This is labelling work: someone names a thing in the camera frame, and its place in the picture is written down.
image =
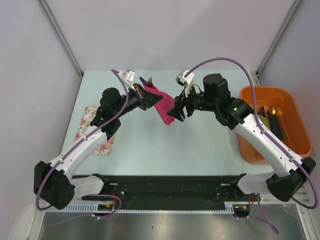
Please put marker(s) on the orange plastic basin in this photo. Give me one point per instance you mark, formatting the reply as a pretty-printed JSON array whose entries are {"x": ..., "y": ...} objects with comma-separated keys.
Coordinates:
[{"x": 291, "y": 123}]

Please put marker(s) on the floral cloth mat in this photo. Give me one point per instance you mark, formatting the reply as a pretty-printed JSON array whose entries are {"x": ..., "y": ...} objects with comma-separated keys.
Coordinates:
[{"x": 88, "y": 115}]

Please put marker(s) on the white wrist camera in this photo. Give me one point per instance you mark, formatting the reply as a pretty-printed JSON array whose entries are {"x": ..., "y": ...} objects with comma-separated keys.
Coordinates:
[
  {"x": 185, "y": 79},
  {"x": 128, "y": 78}
]

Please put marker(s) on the right aluminium corner post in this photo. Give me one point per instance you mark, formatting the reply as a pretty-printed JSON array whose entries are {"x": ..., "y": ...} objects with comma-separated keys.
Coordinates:
[{"x": 278, "y": 36}]

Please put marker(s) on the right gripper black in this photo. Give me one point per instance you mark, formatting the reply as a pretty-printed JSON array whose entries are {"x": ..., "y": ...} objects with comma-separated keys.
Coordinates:
[{"x": 177, "y": 112}]

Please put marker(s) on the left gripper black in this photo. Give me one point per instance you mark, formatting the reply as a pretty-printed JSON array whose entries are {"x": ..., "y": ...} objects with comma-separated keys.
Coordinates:
[{"x": 146, "y": 100}]

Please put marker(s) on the left aluminium corner post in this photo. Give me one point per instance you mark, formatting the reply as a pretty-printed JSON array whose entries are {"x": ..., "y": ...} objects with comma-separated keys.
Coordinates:
[{"x": 52, "y": 21}]

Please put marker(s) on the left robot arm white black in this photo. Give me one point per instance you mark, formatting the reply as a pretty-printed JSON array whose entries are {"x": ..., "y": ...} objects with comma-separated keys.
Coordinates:
[{"x": 54, "y": 181}]

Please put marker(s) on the green napkin in basin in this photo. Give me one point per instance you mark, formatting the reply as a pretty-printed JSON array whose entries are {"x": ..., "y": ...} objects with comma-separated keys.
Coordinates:
[{"x": 264, "y": 121}]

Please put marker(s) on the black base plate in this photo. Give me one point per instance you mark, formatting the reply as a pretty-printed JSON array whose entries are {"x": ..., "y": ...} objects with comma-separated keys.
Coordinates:
[{"x": 173, "y": 193}]

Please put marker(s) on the black fork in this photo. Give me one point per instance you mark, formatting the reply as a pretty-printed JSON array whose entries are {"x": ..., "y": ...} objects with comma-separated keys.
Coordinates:
[{"x": 149, "y": 83}]

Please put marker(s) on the aluminium rail frame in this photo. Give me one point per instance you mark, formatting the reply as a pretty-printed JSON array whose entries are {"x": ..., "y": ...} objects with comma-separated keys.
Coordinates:
[{"x": 284, "y": 198}]

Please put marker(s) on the aluminium corner post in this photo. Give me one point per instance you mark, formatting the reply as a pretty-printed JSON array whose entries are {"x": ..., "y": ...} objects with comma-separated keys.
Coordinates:
[
  {"x": 52, "y": 21},
  {"x": 278, "y": 36}
]

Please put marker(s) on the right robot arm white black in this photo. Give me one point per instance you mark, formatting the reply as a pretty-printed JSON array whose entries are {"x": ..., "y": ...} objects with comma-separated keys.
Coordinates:
[{"x": 290, "y": 170}]

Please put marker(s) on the white cable duct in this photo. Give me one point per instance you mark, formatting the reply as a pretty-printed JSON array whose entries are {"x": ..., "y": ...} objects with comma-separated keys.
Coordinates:
[{"x": 96, "y": 208}]

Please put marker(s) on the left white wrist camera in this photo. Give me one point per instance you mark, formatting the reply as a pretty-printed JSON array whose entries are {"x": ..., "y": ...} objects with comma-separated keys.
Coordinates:
[{"x": 128, "y": 78}]

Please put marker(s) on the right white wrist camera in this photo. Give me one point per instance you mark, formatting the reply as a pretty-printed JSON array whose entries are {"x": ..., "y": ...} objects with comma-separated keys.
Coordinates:
[{"x": 185, "y": 79}]

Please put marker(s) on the black napkin in basin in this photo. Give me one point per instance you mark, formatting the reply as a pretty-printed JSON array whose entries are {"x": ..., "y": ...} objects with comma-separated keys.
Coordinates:
[{"x": 275, "y": 127}]

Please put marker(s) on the pink paper napkin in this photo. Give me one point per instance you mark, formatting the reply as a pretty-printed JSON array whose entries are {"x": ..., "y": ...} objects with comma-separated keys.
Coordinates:
[{"x": 164, "y": 105}]

